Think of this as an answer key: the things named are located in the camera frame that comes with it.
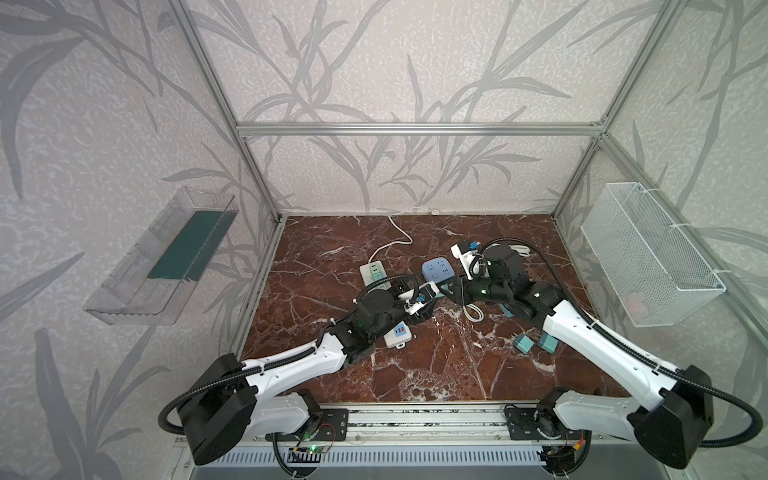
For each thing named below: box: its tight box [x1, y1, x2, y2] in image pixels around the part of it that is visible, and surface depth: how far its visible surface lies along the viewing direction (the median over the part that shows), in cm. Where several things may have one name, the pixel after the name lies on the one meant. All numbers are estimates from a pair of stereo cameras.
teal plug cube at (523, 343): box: [514, 333, 535, 354], surface depth 87 cm
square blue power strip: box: [421, 257, 455, 283], surface depth 104 cm
